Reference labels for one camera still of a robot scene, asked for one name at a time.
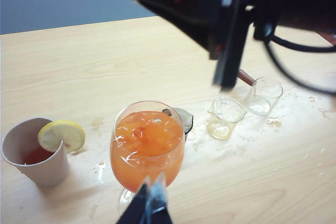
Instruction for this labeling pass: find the smoky grey measuring cup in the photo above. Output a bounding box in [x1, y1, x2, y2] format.
[162, 107, 195, 135]

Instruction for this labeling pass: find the clear measuring cup wooden handle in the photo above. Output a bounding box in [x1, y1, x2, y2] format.
[237, 69, 284, 116]

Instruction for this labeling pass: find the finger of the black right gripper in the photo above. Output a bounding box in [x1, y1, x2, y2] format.
[213, 0, 254, 90]
[127, 0, 226, 59]

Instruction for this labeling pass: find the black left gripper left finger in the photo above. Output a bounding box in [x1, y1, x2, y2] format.
[117, 176, 151, 224]

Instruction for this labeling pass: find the black camera cable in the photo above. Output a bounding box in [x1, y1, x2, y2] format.
[262, 22, 336, 96]

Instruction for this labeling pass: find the beige paper cup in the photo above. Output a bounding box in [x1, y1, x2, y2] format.
[1, 118, 70, 189]

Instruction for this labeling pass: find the yellow lemon slice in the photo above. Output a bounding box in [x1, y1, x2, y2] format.
[38, 120, 86, 154]

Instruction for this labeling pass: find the wine glass with orange drink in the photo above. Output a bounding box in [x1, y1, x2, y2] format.
[110, 100, 186, 217]

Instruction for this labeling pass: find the clear glass measuring cup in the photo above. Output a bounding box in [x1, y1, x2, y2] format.
[206, 97, 247, 141]

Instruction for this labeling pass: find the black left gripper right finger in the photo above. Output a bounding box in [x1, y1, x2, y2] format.
[146, 173, 174, 224]

